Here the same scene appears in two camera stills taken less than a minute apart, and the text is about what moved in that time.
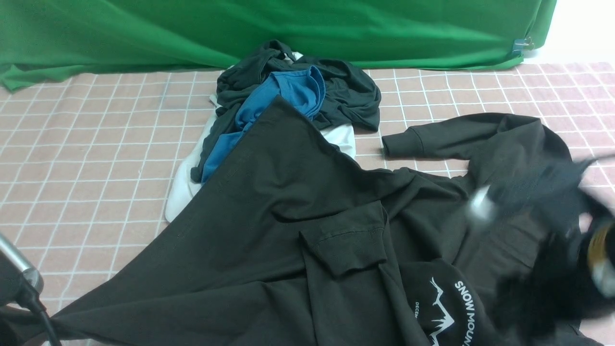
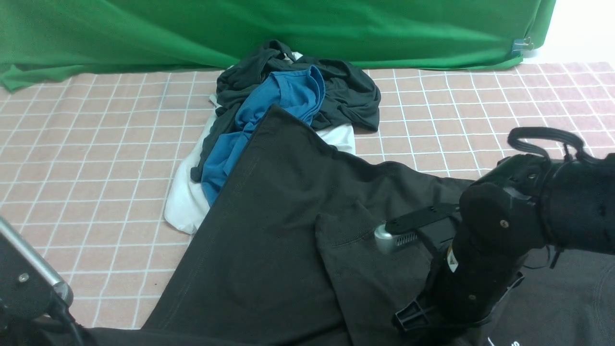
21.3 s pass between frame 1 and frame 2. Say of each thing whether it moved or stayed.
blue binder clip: stayed
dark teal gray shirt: stayed
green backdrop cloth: stayed
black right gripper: moved
